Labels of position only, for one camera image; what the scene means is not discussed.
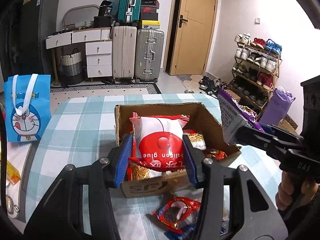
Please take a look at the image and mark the silver hard suitcase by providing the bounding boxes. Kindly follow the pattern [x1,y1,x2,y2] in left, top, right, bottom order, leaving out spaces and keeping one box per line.
[135,29,164,83]

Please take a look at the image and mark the purple snack packet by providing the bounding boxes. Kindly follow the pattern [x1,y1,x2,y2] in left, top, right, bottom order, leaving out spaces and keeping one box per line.
[216,88,265,145]

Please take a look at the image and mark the white drawer desk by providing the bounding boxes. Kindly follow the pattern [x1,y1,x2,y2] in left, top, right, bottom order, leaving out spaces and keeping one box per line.
[46,27,112,78]

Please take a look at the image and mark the purple paper bag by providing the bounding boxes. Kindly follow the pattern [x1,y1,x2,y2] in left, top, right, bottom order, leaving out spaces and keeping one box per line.
[259,86,296,126]

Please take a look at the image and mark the blue Oreo packet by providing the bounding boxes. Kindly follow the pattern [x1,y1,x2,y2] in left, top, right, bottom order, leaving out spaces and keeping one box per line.
[164,224,196,240]

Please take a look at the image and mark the red Oreo snack packet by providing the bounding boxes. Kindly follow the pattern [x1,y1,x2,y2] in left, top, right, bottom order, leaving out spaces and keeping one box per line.
[151,196,201,233]

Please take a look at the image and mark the yellow drink carton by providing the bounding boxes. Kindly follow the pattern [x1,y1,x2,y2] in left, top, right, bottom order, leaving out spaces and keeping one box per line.
[6,152,21,185]

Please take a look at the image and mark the white earbud case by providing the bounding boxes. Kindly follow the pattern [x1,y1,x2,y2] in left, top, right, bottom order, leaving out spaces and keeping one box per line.
[5,195,20,219]

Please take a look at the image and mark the brown SF cardboard box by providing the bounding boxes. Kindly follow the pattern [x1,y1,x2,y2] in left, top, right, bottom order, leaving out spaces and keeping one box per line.
[114,102,241,198]

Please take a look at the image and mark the stacked shoe boxes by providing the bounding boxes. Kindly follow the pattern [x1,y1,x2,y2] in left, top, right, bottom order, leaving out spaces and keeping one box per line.
[138,0,161,29]

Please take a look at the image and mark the person's right hand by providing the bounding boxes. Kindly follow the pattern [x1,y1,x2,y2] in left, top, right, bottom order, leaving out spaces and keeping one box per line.
[275,171,320,211]

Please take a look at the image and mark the black refrigerator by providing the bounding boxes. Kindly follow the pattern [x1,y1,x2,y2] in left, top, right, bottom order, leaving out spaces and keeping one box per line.
[1,0,59,81]

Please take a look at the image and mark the red white balloon glue packet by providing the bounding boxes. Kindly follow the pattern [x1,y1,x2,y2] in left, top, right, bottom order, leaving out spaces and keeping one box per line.
[129,112,189,172]

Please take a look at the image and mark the orange snack packet in box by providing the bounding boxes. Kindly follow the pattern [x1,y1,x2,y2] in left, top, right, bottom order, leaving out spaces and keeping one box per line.
[183,129,206,151]

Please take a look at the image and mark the wooden shoe rack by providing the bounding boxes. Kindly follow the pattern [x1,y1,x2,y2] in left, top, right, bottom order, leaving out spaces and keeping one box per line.
[228,42,282,118]

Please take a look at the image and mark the blue Doraemon tote bag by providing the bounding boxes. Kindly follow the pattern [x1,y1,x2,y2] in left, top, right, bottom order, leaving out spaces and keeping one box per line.
[4,74,51,142]

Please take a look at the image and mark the woven laundry basket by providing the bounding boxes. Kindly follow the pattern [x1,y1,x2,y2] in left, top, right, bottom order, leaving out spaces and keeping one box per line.
[61,48,84,86]

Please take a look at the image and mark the wooden door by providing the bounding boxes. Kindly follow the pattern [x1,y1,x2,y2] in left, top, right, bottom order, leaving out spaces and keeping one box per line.
[167,0,217,75]

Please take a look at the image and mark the beige hard suitcase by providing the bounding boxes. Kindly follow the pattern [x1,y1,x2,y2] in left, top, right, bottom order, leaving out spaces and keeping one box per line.
[112,26,137,79]

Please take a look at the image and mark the teal hard suitcase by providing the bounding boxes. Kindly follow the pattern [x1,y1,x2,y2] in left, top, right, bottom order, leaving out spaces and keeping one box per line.
[118,0,142,24]

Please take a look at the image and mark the black bag on desk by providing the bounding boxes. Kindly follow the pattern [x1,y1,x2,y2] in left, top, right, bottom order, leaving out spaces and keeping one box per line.
[93,0,113,28]

